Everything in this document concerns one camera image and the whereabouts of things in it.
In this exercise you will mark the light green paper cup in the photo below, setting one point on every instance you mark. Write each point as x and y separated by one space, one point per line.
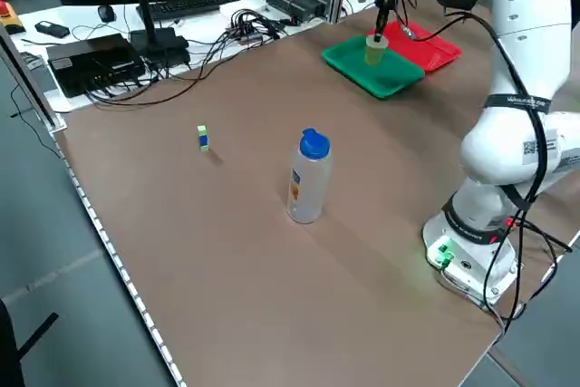
374 55

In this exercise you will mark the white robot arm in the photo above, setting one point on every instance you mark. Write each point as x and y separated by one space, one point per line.
530 42

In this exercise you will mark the green plastic tray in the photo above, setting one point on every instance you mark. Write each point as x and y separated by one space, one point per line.
389 76

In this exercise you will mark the red plastic tray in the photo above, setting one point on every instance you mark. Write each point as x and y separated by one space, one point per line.
435 49

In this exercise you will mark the clear bottle with blue lid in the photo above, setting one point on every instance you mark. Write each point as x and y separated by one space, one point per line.
308 178

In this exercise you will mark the black keyboard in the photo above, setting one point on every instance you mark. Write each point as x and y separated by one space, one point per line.
190 5

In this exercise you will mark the green and blue block stack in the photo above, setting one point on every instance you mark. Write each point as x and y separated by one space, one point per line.
203 138

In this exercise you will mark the black monitor stand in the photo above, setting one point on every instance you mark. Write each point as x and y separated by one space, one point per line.
156 40

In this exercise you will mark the black computer mouse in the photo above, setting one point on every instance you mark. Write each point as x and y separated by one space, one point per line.
106 13

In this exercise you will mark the black electronics box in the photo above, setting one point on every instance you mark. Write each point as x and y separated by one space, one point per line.
90 60

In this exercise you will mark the small black handheld device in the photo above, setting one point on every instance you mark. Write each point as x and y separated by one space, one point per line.
51 29

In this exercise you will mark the red emergency stop button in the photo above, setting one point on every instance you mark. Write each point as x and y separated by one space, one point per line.
8 15

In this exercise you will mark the aluminium frame bar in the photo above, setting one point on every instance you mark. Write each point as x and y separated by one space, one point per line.
27 79

